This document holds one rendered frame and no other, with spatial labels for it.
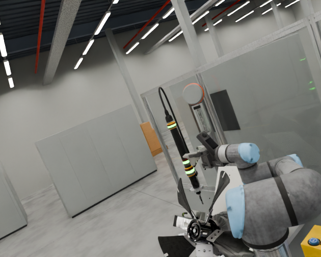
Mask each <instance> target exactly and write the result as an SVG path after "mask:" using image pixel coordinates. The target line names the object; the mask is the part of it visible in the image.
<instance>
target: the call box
mask: <svg viewBox="0 0 321 257"><path fill-rule="evenodd" d="M310 238H317V239H318V240H319V243H320V241H321V226H319V225H314V227H313V228H312V229H311V231H310V232H309V233H308V235H307V236H306V237H305V239H304V240H303V242H302V243H301V247H302V250H303V253H304V255H305V257H321V245H319V243H318V244H316V245H312V244H310V243H309V239H310Z"/></svg>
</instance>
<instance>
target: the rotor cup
mask: <svg viewBox="0 0 321 257"><path fill-rule="evenodd" d="M193 229H196V232H195V233H194V232H193ZM216 229H218V230H220V227H219V225H218V223H217V222H216V221H214V220H212V219H209V221H208V222H207V223H206V220H205V221H204V220H203V221H200V220H199V219H193V220H191V221H190V222H189V224H188V228H187V235H188V238H189V240H190V241H191V242H193V243H200V244H212V246H213V247H214V246H215V245H214V243H212V242H210V241H206V238H207V237H208V236H209V235H211V234H212V233H213V232H214V231H215V230H216ZM203 233H207V234H206V235H205V234H203Z"/></svg>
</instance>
